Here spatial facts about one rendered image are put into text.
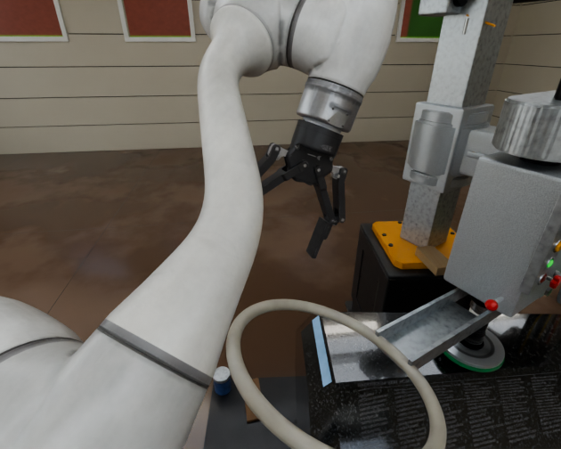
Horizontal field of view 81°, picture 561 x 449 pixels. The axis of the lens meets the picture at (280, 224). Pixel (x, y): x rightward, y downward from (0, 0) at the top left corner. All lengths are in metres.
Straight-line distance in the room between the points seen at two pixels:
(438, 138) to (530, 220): 0.85
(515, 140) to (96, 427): 0.95
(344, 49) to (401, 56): 7.04
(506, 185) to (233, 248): 0.85
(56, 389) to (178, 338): 0.08
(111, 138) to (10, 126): 1.74
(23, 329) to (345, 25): 0.49
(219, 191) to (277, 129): 6.69
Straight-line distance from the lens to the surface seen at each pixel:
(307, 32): 0.52
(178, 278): 0.28
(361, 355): 1.32
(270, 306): 0.89
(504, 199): 1.05
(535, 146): 0.97
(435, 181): 1.85
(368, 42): 0.51
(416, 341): 1.05
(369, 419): 1.27
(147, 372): 0.26
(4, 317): 0.38
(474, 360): 1.36
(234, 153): 0.35
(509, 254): 1.09
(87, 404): 0.26
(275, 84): 6.87
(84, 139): 7.55
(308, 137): 0.51
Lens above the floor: 1.80
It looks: 28 degrees down
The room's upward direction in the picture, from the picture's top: straight up
